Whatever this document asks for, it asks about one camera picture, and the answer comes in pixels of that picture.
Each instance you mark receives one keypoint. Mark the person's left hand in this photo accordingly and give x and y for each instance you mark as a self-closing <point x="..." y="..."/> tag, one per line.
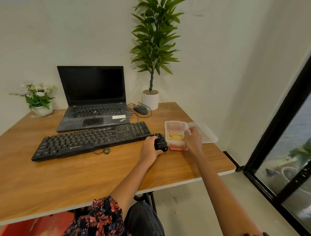
<point x="147" y="150"/>

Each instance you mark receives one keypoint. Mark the person's right hand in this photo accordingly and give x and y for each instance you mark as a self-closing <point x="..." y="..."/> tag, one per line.
<point x="194" y="142"/>

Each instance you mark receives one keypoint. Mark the person's right thumb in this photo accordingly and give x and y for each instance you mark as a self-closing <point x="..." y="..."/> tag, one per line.
<point x="186" y="135"/>

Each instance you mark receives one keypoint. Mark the person's left thumb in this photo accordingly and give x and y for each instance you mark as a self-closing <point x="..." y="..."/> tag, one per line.
<point x="158" y="152"/>

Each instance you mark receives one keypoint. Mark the small black mouse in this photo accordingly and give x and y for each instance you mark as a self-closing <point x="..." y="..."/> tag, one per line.
<point x="161" y="144"/>

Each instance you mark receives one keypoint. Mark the person's left forearm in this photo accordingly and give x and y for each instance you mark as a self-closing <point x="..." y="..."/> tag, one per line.
<point x="128" y="182"/>

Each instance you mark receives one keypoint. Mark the person's right forearm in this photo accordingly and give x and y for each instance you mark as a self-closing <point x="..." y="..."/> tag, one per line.
<point x="223" y="197"/>

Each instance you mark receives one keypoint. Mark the yellow contents of container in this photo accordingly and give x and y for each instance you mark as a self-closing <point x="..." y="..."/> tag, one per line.
<point x="174" y="136"/>

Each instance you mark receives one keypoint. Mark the clear container with red clips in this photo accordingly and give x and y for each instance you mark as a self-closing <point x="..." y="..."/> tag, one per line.
<point x="176" y="126"/>

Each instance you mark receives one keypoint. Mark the clear plastic container lid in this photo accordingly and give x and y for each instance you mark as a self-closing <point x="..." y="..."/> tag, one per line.
<point x="206" y="135"/>

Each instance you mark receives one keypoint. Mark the black table leg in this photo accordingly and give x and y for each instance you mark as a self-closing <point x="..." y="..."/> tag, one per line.
<point x="148" y="200"/>

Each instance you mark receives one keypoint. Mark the black baseboard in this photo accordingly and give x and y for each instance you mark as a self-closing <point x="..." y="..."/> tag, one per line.
<point x="233" y="161"/>

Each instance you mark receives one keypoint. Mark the black keyboard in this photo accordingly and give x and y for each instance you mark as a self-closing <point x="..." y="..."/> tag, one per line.
<point x="92" y="139"/>

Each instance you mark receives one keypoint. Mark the dark trousers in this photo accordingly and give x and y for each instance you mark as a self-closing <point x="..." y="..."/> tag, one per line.
<point x="143" y="221"/>

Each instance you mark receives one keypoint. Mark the black laptop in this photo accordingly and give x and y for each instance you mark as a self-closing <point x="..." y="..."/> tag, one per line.
<point x="92" y="97"/>

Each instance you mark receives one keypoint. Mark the floral patterned shirt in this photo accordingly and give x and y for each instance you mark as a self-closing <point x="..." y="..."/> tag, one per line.
<point x="97" y="218"/>

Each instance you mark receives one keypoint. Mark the tall green plant white pot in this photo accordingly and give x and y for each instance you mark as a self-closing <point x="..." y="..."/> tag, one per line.
<point x="153" y="48"/>

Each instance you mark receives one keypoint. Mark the outdoor potted plant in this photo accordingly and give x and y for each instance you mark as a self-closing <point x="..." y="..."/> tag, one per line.
<point x="300" y="155"/>

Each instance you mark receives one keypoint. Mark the white flowers in white pot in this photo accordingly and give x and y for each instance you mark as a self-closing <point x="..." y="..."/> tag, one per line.
<point x="38" y="99"/>

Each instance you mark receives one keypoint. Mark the red object under table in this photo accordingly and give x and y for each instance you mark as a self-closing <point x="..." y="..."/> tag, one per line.
<point x="41" y="223"/>

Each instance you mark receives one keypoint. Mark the black window frame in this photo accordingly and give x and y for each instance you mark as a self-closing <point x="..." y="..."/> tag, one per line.
<point x="279" y="126"/>

